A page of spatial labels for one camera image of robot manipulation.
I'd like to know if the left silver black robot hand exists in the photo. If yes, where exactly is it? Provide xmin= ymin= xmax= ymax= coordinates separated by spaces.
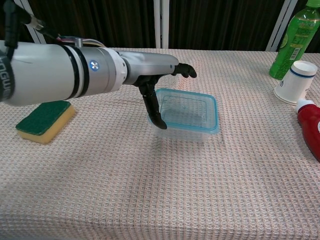
xmin=116 ymin=50 xmax=198 ymax=130

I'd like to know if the clear blue-rimmed plastic container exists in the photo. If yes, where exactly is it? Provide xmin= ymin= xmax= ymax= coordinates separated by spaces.
xmin=155 ymin=87 xmax=218 ymax=133

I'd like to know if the black pleated curtain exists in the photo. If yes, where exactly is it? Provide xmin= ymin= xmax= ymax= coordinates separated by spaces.
xmin=0 ymin=0 xmax=320 ymax=54

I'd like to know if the green yellow scrub sponge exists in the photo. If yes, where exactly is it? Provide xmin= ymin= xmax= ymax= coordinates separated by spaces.
xmin=15 ymin=100 xmax=77 ymax=146

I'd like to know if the green tea bottle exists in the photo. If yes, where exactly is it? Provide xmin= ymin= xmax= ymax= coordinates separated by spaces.
xmin=268 ymin=0 xmax=320 ymax=81

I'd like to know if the white paper cup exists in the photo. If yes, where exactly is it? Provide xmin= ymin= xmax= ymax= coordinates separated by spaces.
xmin=273 ymin=60 xmax=318 ymax=106

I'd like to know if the red ketchup squeeze bottle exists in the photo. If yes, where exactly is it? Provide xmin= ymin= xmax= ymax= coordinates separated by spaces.
xmin=294 ymin=98 xmax=320 ymax=163

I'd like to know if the white metal frame post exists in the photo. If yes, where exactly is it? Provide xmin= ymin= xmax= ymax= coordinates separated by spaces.
xmin=153 ymin=0 xmax=170 ymax=50
xmin=265 ymin=0 xmax=300 ymax=52
xmin=14 ymin=0 xmax=48 ymax=45

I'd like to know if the black printed velcro strap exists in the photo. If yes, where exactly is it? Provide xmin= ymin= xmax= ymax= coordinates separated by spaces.
xmin=0 ymin=49 xmax=16 ymax=103

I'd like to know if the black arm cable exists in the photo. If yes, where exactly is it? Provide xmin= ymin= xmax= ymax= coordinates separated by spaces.
xmin=2 ymin=0 xmax=62 ymax=50

